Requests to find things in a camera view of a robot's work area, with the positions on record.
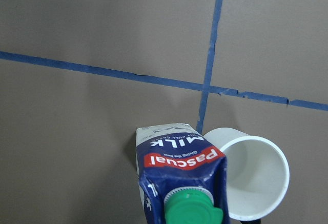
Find white smiley mug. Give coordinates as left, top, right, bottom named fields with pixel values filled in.
left=204, top=128, right=290, bottom=221

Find blue white milk carton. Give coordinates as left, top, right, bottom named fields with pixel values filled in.
left=136, top=123, right=230, bottom=223

